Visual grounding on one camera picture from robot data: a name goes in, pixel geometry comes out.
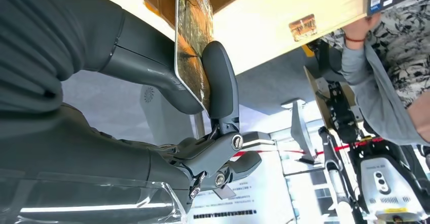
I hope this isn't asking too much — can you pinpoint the white text poster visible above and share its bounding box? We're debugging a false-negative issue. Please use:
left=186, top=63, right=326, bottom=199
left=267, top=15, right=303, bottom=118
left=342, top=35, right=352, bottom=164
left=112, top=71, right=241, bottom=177
left=191, top=152, right=297, bottom=224

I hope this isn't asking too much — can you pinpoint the white black mobile robot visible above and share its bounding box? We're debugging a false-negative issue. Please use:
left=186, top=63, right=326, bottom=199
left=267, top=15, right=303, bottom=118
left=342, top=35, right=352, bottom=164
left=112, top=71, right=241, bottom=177
left=348, top=141, right=430, bottom=224

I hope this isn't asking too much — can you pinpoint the red barrier strip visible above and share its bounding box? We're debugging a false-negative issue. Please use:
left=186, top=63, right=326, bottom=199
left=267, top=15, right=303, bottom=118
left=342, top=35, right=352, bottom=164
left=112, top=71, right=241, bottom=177
left=233, top=136, right=384, bottom=158

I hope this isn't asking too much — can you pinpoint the yellow tape strip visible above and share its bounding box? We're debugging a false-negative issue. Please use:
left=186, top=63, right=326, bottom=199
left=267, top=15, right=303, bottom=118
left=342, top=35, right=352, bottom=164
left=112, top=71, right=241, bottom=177
left=144, top=0, right=163, bottom=18

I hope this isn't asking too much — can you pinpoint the clear plastic film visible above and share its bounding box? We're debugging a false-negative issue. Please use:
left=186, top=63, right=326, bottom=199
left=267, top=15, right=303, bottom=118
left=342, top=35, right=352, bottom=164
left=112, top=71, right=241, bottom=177
left=0, top=168, right=190, bottom=224

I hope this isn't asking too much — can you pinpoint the person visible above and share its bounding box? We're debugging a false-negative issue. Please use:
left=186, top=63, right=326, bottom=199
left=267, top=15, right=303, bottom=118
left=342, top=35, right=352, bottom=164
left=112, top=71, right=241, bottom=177
left=319, top=0, right=430, bottom=146

